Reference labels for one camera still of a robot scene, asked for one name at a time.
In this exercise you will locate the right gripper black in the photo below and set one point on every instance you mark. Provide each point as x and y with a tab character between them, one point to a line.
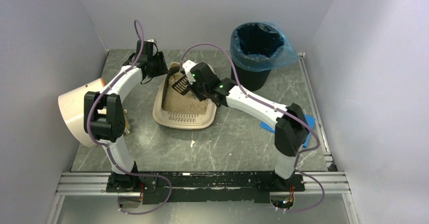
193	83

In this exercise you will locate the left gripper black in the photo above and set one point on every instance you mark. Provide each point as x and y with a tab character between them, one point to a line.
159	63

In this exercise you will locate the black litter scoop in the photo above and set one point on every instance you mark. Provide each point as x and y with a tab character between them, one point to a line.
181	85

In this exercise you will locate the beige litter box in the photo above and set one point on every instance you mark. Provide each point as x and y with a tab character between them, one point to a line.
176	120

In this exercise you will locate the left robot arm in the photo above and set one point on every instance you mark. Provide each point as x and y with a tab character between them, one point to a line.
134	68

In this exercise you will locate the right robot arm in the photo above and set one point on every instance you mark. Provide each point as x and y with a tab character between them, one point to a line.
290	134

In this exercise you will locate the cat litter pile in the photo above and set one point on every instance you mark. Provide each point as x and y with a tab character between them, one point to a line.
174	102

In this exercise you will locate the black trash bin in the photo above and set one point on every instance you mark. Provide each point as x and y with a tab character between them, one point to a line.
251	80

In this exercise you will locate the blue plastic bin liner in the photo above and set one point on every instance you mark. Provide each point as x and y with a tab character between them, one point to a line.
261	46

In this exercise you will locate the beige cylindrical container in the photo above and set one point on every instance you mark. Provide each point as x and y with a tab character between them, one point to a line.
73	112

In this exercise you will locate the blue sheet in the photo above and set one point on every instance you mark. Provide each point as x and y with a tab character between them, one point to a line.
310	122

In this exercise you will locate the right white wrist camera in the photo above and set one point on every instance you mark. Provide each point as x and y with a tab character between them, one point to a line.
187	66

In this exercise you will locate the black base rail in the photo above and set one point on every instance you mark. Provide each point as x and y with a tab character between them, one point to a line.
155	187

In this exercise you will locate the aluminium frame rail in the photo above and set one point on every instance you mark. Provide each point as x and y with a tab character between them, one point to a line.
94	183

